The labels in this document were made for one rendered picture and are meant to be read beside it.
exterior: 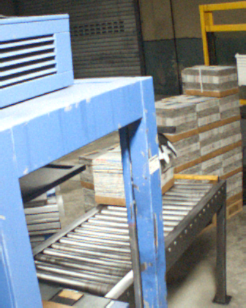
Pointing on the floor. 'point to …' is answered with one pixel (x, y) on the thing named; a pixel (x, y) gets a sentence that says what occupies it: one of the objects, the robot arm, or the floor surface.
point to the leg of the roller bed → (221, 252)
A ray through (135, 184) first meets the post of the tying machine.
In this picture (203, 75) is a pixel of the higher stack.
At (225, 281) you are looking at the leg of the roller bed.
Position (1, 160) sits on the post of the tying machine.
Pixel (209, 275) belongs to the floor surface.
